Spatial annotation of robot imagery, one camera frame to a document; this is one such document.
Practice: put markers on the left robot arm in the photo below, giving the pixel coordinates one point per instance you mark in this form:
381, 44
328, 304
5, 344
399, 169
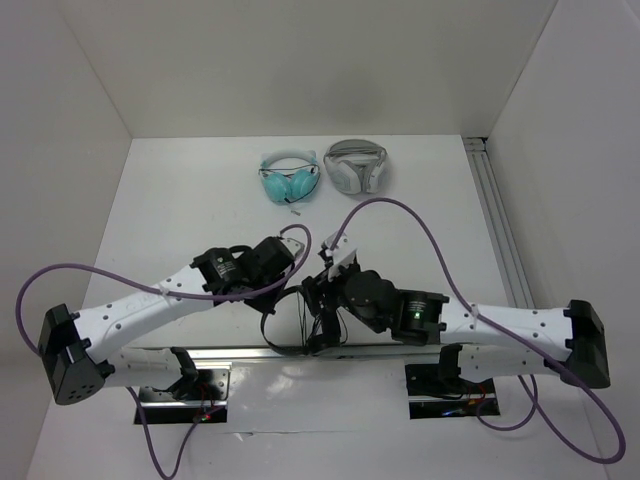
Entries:
85, 351

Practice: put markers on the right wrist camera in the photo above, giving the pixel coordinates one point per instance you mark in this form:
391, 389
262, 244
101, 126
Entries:
337, 253

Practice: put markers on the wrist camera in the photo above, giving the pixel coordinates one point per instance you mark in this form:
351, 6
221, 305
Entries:
289, 252
337, 253

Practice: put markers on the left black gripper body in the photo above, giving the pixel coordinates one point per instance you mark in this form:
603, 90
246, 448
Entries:
265, 302

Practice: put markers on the teal cat-ear headphones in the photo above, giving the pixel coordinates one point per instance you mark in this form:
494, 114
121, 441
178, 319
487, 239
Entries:
289, 176

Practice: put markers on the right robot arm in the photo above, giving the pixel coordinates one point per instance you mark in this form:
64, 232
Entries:
570, 340

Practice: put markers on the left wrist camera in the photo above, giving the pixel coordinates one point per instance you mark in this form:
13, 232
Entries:
289, 252

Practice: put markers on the aluminium rail front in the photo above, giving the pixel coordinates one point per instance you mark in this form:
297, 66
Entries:
225, 355

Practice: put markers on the aluminium rail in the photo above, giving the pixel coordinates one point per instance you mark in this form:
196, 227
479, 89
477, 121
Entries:
225, 355
503, 241

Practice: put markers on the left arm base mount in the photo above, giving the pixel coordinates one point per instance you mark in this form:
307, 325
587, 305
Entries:
205, 401

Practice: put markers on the black wired headphones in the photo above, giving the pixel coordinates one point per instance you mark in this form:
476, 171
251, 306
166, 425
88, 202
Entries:
318, 323

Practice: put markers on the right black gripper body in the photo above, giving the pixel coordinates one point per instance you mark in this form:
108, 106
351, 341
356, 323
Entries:
329, 285

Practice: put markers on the white grey gaming headset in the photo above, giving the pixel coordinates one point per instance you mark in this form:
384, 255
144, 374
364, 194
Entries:
356, 166

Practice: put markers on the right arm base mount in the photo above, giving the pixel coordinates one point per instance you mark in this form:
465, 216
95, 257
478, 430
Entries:
431, 398

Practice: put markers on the aluminium rail right side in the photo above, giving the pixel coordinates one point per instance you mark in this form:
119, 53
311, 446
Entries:
503, 241

